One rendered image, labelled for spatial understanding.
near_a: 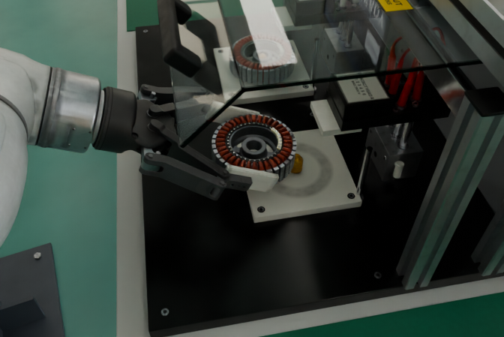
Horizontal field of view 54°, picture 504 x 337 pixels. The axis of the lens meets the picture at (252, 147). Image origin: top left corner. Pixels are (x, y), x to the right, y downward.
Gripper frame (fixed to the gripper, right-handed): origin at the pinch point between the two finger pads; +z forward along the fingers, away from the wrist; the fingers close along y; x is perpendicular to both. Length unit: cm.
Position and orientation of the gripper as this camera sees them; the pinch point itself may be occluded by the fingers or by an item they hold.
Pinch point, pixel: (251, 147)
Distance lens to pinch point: 66.6
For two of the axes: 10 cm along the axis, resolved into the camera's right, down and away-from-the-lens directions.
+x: 4.2, -6.9, -5.9
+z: 8.9, 1.8, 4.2
